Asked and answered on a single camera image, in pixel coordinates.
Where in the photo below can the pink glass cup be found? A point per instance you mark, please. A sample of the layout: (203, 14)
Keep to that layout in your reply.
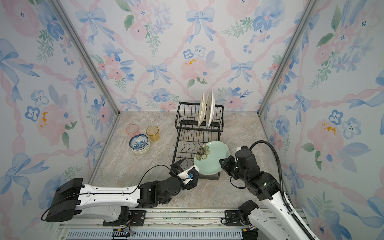
(133, 130)

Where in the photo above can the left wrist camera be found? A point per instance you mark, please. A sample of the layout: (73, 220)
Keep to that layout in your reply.
(190, 176)

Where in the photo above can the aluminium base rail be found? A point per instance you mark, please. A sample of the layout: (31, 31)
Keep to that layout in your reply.
(184, 224)

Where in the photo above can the green plate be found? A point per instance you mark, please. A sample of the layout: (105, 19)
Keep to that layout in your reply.
(208, 156)

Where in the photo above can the white blue floral bowl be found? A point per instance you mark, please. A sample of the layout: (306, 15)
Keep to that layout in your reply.
(139, 142)

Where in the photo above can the white floral plate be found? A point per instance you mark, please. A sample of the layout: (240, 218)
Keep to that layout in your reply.
(210, 109)

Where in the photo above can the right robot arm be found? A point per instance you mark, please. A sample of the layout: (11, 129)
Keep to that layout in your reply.
(269, 191)

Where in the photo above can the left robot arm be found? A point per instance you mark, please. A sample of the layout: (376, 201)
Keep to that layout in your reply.
(112, 205)

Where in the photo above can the cream plate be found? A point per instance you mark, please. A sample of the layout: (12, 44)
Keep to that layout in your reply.
(202, 109)

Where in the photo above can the black wire dish rack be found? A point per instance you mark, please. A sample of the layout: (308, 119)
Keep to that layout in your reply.
(190, 137)

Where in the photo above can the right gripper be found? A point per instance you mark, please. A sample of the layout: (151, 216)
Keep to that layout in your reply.
(229, 160)

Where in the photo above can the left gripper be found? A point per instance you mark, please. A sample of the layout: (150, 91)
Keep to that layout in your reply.
(176, 170)

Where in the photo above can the yellow glass cup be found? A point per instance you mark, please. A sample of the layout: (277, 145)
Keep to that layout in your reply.
(153, 133)

